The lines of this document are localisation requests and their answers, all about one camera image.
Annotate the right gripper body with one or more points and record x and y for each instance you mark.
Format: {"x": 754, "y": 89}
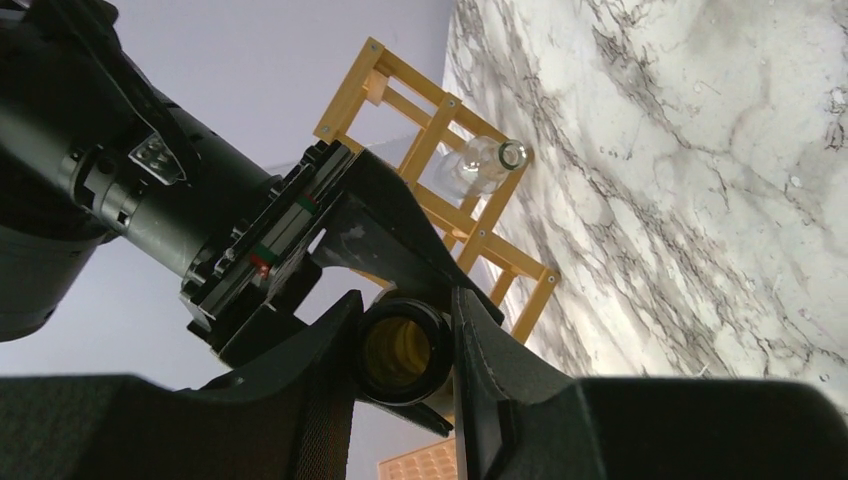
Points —
{"x": 245, "y": 286}

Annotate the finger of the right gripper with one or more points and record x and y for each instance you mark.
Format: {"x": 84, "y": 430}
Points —
{"x": 418, "y": 414}
{"x": 377, "y": 227}

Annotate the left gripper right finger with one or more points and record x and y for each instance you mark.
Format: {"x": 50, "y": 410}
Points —
{"x": 517, "y": 417}

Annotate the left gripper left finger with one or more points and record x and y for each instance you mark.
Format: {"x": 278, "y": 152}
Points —
{"x": 285, "y": 415}

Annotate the wooden wine rack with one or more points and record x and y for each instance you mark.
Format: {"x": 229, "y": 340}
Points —
{"x": 379, "y": 76}

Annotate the slim clear glass bottle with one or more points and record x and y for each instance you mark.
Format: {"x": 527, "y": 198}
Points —
{"x": 479, "y": 167}

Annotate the dark wine bottle with label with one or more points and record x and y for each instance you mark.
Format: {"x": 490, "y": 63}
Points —
{"x": 404, "y": 351}

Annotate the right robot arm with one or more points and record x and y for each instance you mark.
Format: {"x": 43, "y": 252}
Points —
{"x": 91, "y": 151}

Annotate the pink plastic file organizer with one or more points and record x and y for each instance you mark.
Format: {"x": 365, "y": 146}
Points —
{"x": 434, "y": 462}

